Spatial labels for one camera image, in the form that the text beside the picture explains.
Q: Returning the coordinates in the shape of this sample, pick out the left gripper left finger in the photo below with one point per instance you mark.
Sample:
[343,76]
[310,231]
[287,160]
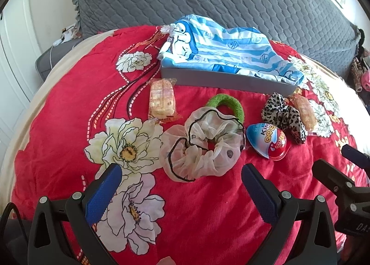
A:
[48,243]

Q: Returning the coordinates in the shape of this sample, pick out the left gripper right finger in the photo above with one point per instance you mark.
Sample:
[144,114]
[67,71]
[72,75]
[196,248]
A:
[315,242]

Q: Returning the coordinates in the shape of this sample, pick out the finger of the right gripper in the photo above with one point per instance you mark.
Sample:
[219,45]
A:
[358,158]
[341,186]

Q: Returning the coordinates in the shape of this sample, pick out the biscuit pack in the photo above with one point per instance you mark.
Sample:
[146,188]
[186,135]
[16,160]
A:
[305,110]
[162,101]

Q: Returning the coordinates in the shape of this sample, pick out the red blue surprise egg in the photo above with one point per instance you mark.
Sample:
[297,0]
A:
[268,140]

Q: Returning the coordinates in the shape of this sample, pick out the leopard print scrunchie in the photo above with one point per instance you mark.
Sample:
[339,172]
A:
[284,116]

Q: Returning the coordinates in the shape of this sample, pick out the sheer white scrunchie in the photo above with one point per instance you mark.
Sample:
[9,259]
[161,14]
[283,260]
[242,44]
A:
[208,144]

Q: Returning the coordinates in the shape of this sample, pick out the green fuzzy scrunchie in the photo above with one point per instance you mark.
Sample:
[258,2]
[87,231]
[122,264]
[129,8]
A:
[229,101]

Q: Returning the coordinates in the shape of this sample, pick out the clutter beside bed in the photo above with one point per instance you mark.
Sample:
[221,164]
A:
[359,67]

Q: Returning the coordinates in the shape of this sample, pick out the red floral bed quilt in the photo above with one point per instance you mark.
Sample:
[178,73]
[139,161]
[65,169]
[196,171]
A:
[93,109]

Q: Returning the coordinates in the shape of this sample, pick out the grey shallow tray box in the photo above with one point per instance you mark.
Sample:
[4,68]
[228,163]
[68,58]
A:
[225,80]

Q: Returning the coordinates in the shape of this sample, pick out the grey bedside stool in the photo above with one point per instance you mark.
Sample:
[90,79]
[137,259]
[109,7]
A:
[47,61]

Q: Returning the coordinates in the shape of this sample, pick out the white wardrobe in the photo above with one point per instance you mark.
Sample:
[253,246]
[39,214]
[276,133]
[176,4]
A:
[19,78]

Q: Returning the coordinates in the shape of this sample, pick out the grey quilted headboard cover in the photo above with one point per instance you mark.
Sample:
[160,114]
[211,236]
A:
[315,28]

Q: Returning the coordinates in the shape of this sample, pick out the blue striped cartoon cloth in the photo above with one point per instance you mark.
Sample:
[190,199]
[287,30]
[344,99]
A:
[199,43]

